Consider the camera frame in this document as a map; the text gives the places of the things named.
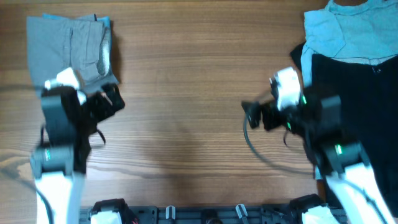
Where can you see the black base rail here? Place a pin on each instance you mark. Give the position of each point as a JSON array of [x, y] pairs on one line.
[[264, 214]]

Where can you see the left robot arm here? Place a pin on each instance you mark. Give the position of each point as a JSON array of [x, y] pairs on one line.
[[59, 161]]

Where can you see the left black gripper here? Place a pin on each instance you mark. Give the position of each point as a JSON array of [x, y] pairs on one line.
[[98, 101]]

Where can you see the folded blue garment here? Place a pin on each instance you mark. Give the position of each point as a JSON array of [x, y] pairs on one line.
[[91, 17]]

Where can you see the folded grey shorts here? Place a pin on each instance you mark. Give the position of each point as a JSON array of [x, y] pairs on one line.
[[54, 45]]

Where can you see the black shorts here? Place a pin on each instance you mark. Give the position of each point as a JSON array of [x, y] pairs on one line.
[[369, 110]]

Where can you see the light blue t-shirt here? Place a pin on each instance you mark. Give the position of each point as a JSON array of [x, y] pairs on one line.
[[365, 34]]

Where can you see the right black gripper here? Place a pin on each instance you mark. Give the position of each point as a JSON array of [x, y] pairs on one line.
[[271, 111]]

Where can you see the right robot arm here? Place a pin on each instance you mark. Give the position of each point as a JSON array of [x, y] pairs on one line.
[[340, 156]]

